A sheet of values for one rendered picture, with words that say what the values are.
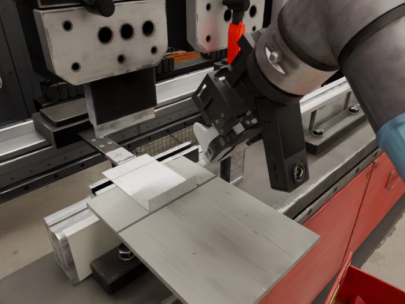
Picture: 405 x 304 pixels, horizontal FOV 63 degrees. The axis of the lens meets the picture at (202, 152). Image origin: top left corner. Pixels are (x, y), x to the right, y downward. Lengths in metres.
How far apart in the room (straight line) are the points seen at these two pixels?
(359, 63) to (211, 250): 0.26
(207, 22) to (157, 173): 0.24
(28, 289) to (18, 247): 1.43
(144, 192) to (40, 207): 1.76
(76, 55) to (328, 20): 0.25
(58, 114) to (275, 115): 0.46
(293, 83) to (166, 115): 0.58
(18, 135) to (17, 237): 1.35
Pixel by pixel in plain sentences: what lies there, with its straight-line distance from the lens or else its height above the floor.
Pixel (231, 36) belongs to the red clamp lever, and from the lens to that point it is 0.50.
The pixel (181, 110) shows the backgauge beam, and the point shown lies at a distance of 0.89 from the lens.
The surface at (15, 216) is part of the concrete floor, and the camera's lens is 2.22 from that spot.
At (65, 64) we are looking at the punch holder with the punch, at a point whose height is 1.20.
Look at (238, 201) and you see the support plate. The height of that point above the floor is 1.00.
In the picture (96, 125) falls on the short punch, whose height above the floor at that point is 1.10.
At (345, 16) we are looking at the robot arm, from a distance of 0.26.
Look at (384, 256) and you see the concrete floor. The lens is 1.96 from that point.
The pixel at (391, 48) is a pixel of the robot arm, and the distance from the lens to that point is 0.24.
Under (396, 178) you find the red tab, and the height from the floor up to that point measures 0.55.
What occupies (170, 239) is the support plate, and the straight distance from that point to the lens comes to 0.42.
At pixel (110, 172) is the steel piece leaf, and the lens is 0.54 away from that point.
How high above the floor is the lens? 1.30
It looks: 31 degrees down
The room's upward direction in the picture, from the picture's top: straight up
